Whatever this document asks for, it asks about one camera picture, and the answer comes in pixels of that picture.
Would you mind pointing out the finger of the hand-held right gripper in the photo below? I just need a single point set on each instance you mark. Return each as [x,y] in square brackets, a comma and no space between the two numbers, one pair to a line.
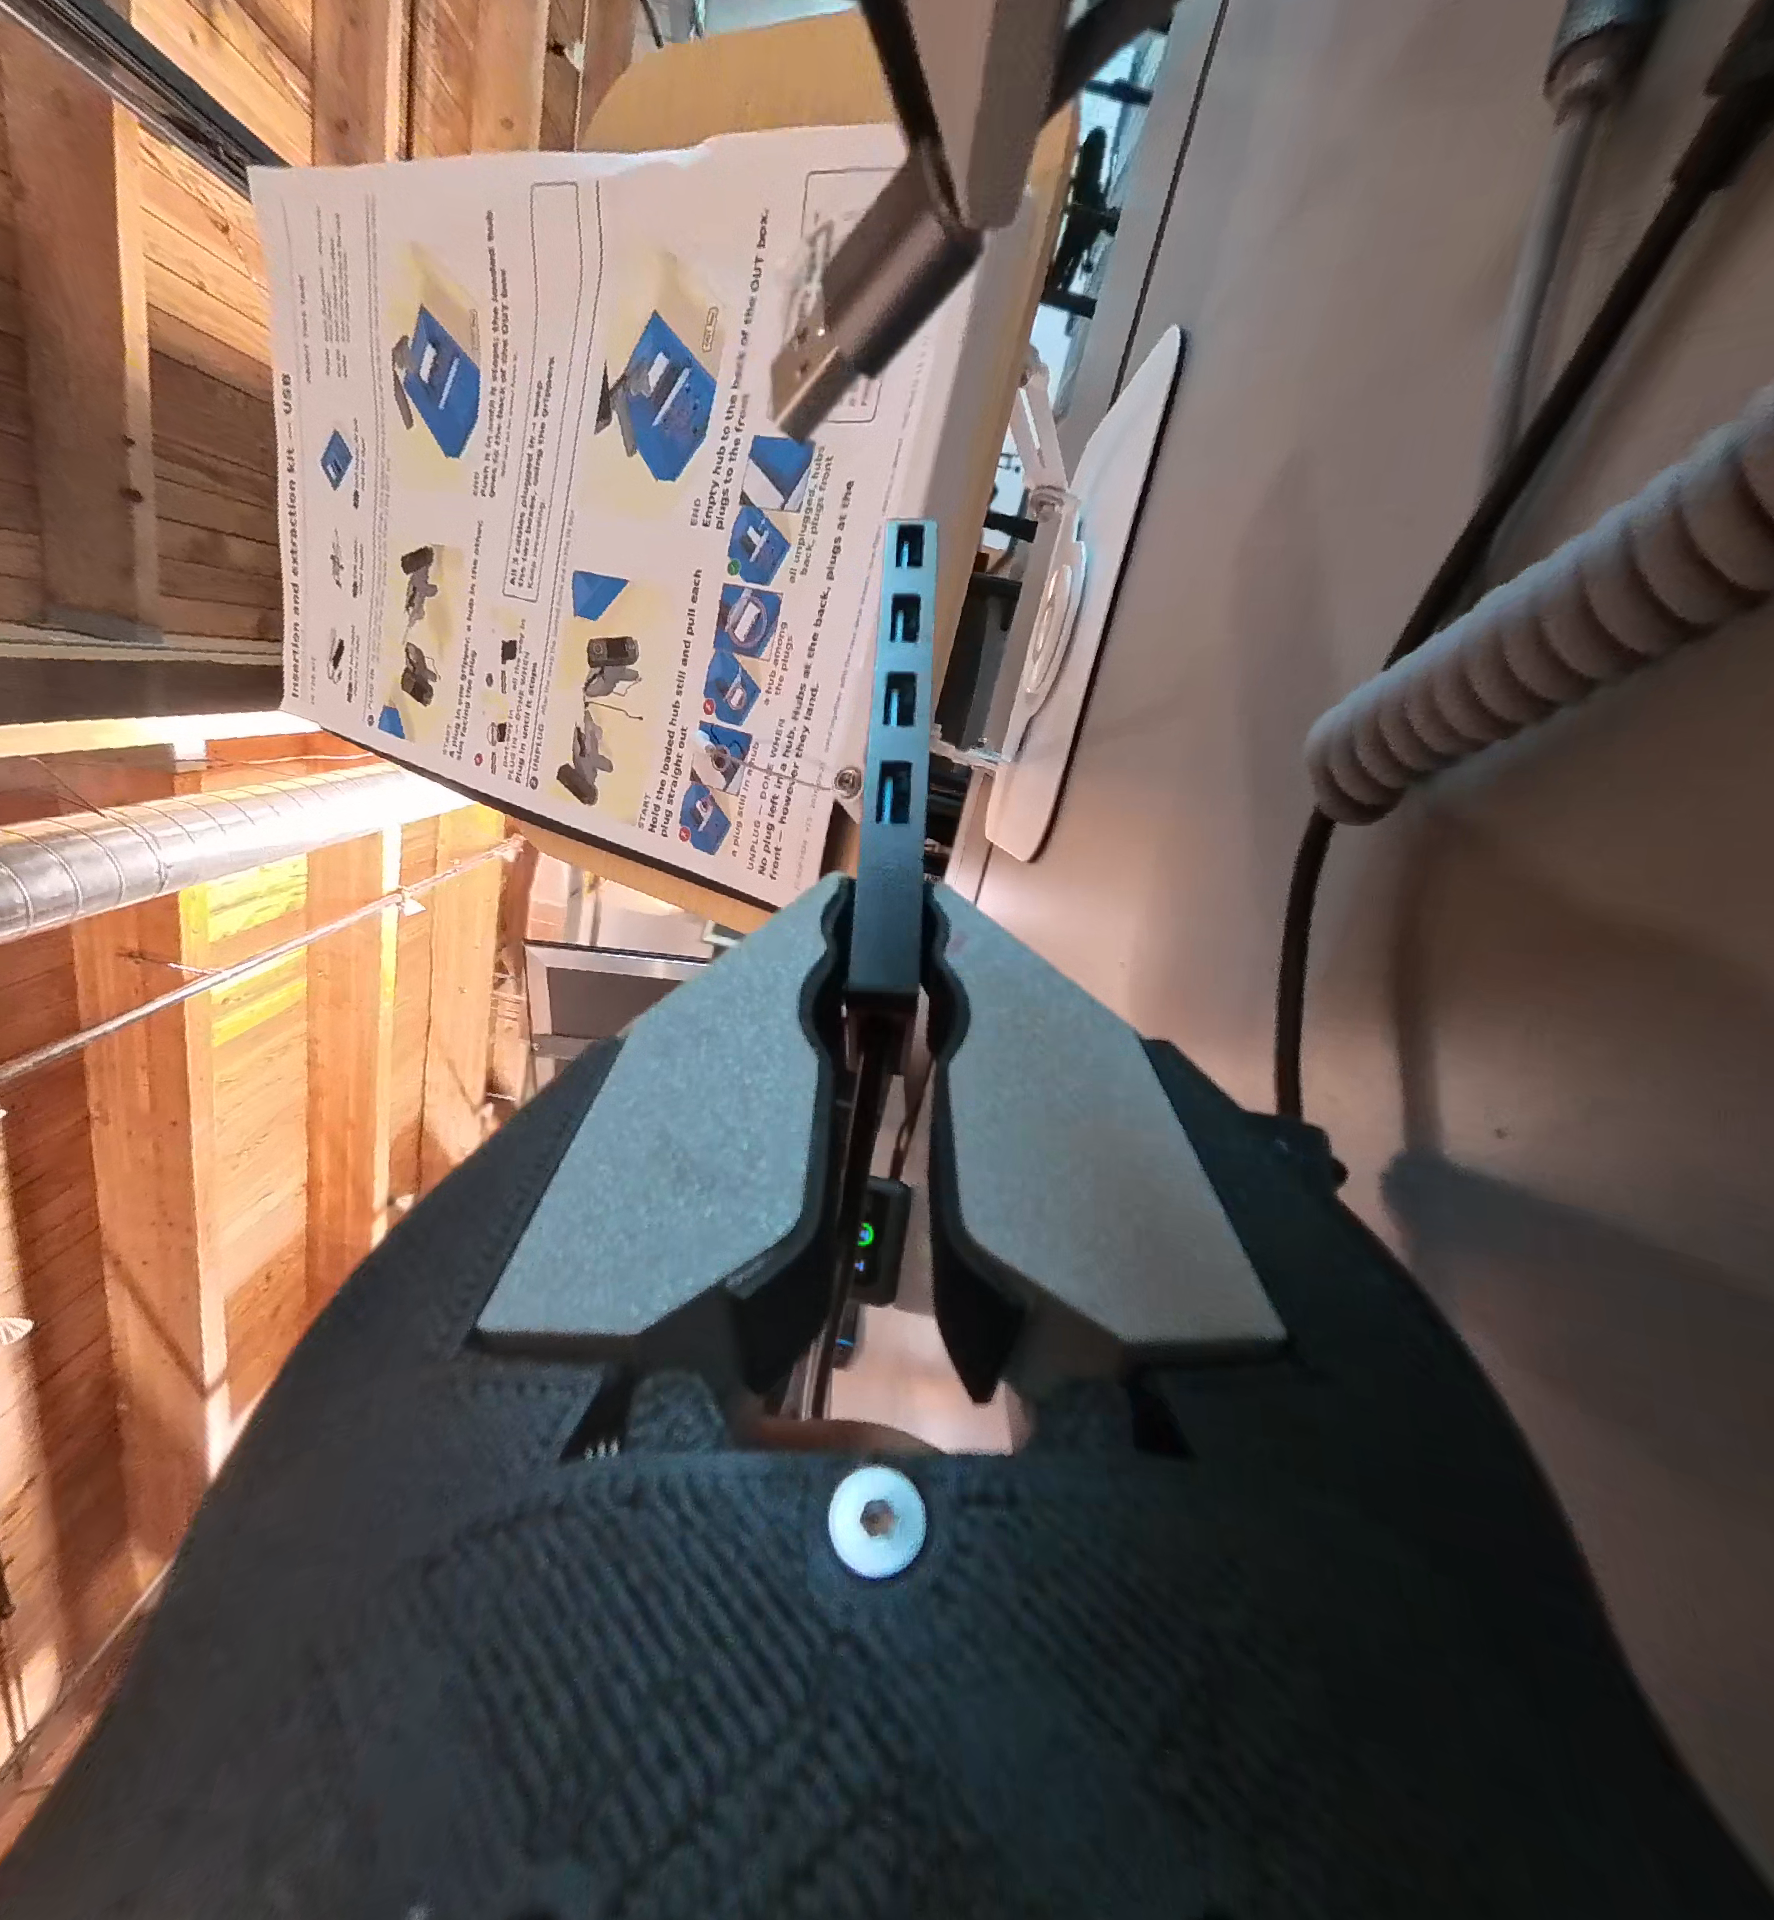
[1007,106]

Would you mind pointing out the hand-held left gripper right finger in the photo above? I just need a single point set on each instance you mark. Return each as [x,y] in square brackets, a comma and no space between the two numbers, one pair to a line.
[1113,1185]

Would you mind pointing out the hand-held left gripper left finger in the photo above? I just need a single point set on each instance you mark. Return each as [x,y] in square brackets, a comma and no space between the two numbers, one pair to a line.
[664,1169]

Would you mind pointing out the black usb hub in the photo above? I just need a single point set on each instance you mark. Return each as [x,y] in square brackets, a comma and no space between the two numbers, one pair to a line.
[893,841]

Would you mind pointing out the small device with screen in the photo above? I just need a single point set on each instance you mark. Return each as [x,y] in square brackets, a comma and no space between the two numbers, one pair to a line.
[876,1240]

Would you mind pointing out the wooden display board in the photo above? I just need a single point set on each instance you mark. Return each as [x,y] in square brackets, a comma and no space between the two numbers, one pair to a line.
[706,75]

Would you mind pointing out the white stand base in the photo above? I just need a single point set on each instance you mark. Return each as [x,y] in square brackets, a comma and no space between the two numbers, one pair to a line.
[1097,599]

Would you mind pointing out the printed instruction sheet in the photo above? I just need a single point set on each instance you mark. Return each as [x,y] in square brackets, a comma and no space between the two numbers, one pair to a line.
[529,451]

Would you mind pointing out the silver ventilation duct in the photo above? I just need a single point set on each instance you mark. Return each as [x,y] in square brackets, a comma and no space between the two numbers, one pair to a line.
[154,871]

